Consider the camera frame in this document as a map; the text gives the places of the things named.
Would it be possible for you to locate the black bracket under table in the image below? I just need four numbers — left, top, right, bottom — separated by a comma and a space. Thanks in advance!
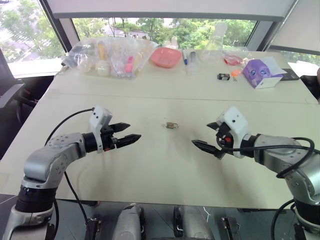
220, 216, 241, 240
85, 216, 103, 240

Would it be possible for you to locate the grey rounded robot leg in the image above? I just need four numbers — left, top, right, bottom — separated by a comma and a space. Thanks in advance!
116, 202, 146, 240
173, 205, 215, 240

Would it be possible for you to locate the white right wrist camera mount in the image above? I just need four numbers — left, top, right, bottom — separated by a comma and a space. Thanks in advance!
215, 105, 251, 160

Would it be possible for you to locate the small bag with red contents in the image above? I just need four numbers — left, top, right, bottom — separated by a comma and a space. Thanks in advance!
223, 50, 244, 67

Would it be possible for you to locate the large clear plastic bag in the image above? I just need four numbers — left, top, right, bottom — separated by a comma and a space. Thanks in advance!
60, 36, 159, 80

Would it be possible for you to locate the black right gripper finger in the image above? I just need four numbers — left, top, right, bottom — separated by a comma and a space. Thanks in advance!
206, 121, 221, 132
191, 140, 225, 159

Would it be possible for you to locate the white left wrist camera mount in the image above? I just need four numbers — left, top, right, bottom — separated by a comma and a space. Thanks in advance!
88, 105, 114, 154

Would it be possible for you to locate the cream bottle in bag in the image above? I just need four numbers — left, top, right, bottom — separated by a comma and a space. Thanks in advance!
95, 40, 111, 77

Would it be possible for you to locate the black office chair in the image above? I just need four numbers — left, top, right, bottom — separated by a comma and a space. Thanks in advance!
299, 66, 320, 104

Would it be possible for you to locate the dark office chair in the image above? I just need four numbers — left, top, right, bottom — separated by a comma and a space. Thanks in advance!
0, 47, 55, 161

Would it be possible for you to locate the pink plastic bowl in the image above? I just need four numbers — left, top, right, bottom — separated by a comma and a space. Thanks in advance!
149, 47, 183, 69

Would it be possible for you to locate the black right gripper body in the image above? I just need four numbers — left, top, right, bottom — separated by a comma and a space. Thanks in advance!
215, 123, 235, 151

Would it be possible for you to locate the pink item in bag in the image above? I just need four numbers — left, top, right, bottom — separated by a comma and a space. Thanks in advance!
125, 55, 135, 74

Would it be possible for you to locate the white roller blind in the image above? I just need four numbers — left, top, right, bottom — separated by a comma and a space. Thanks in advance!
46, 0, 300, 20

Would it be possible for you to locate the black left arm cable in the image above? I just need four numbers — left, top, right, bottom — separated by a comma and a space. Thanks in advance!
44, 107, 97, 240

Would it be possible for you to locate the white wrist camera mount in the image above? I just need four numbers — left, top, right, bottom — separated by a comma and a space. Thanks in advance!
88, 105, 114, 154
215, 105, 251, 160

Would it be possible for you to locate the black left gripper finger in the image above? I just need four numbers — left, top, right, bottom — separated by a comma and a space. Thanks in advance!
113, 122, 132, 134
116, 134, 142, 149

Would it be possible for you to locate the glass conical flask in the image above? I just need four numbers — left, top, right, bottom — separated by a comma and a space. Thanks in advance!
199, 23, 225, 65

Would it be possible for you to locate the purple tissue box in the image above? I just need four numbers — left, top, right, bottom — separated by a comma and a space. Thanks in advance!
242, 56, 285, 90

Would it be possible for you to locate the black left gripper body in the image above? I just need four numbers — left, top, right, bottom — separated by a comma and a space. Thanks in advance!
100, 124, 119, 153

